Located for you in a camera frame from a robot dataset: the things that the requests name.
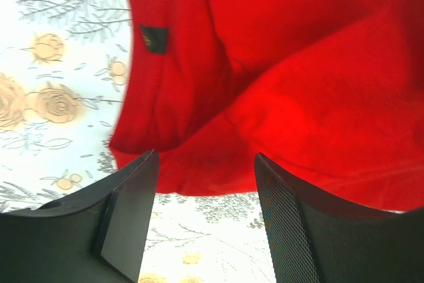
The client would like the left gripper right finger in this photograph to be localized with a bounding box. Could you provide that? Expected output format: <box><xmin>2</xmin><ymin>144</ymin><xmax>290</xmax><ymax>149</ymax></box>
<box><xmin>254</xmin><ymin>154</ymin><xmax>423</xmax><ymax>283</ymax></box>

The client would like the red t-shirt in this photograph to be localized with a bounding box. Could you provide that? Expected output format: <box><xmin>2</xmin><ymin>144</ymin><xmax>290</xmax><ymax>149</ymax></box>
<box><xmin>110</xmin><ymin>0</ymin><xmax>423</xmax><ymax>211</ymax></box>

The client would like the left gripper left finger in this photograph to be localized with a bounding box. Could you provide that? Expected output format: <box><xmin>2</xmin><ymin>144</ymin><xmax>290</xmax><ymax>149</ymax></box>
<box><xmin>1</xmin><ymin>151</ymin><xmax>160</xmax><ymax>282</ymax></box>

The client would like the floral table mat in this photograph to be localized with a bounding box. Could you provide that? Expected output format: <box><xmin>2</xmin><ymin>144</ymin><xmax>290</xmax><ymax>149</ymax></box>
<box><xmin>1</xmin><ymin>0</ymin><xmax>275</xmax><ymax>282</ymax></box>

